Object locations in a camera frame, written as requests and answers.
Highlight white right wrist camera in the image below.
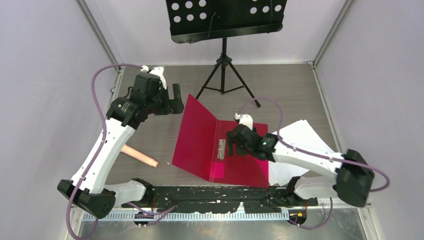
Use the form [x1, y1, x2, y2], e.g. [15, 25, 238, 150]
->
[234, 112, 254, 131]

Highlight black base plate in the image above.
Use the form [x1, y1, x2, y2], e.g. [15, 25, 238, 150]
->
[134, 185, 318, 214]

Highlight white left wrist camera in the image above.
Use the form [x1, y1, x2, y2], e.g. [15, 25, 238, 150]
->
[140, 65, 167, 90]

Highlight red plastic folder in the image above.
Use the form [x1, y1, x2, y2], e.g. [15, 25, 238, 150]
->
[172, 95, 269, 188]

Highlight stack of white paper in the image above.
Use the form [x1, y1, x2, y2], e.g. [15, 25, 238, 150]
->
[268, 119, 333, 186]

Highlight black music stand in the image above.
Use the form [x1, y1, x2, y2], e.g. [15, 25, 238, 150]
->
[166, 0, 287, 108]

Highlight metal folder clip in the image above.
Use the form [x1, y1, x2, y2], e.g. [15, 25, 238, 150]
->
[217, 139, 226, 160]

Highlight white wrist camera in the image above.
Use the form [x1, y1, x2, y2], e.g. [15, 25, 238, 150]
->
[140, 65, 167, 90]
[234, 112, 254, 131]

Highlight pink plastic cylinder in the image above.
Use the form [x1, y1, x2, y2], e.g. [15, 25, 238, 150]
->
[120, 144, 159, 168]

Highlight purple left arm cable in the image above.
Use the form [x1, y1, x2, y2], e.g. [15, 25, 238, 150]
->
[65, 63, 178, 240]

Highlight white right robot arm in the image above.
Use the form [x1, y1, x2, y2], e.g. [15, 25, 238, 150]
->
[226, 124, 375, 208]

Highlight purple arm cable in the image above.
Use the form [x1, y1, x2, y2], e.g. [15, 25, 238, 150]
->
[65, 63, 178, 240]
[234, 96, 391, 230]

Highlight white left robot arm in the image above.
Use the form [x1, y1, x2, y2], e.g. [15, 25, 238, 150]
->
[57, 72, 184, 219]

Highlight aluminium frame rail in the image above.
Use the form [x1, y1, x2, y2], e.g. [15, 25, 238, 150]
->
[100, 209, 290, 222]

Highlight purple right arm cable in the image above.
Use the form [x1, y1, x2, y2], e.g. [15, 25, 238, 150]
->
[234, 96, 391, 230]

